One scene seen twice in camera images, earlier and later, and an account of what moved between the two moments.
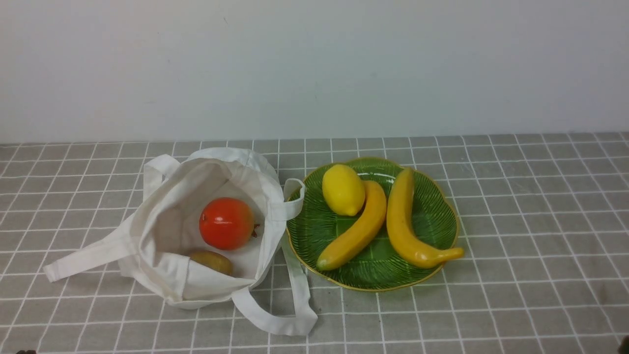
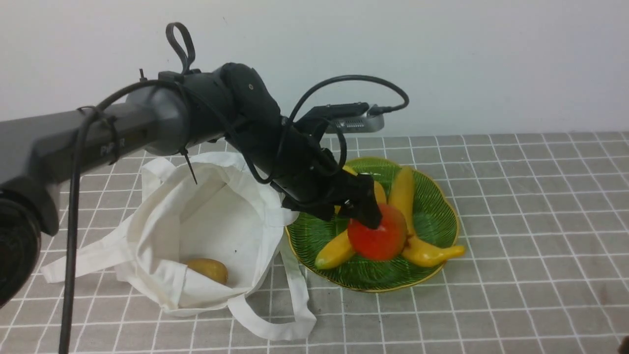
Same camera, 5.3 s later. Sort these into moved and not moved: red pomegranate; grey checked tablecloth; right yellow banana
Moved: red pomegranate
Not moved: grey checked tablecloth; right yellow banana
